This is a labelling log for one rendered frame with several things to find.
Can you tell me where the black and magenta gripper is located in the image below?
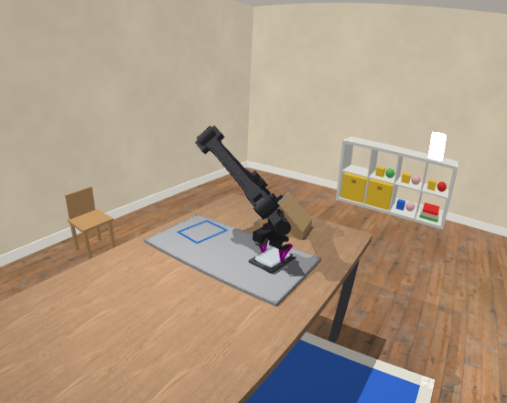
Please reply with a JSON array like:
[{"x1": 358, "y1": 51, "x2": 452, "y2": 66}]
[{"x1": 259, "y1": 236, "x2": 293, "y2": 263}]

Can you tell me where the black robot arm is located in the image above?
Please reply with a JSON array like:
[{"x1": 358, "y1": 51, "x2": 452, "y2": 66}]
[{"x1": 195, "y1": 125, "x2": 291, "y2": 247}]

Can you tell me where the white well plate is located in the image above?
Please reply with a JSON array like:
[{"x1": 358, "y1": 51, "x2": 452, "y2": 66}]
[{"x1": 255, "y1": 247, "x2": 290, "y2": 267}]

